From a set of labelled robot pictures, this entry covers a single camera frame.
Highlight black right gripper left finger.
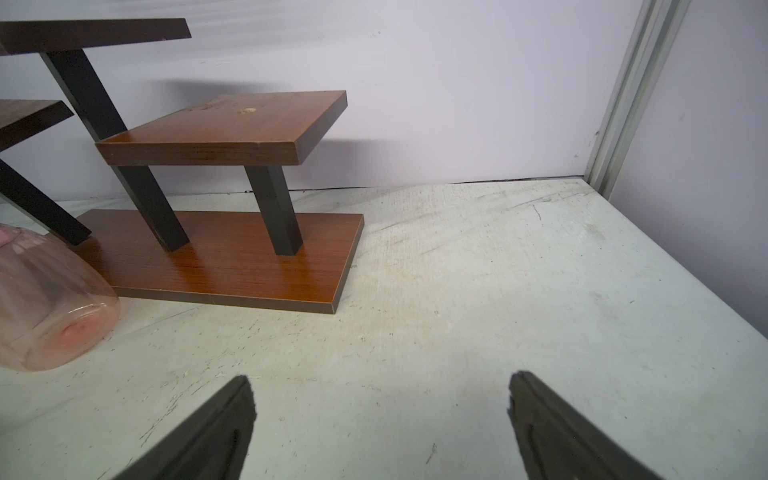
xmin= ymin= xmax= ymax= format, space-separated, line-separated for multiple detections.
xmin=117 ymin=375 xmax=257 ymax=479

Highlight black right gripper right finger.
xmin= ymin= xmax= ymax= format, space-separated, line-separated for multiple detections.
xmin=508 ymin=371 xmax=660 ymax=480

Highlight brown wooden tiered stand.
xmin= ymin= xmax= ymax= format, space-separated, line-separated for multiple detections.
xmin=1 ymin=18 xmax=364 ymax=314

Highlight pink spray bottle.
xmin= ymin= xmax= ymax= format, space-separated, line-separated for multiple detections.
xmin=1 ymin=224 xmax=121 ymax=372

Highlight aluminium frame post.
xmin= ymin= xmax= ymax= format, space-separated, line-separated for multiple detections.
xmin=584 ymin=0 xmax=690 ymax=199

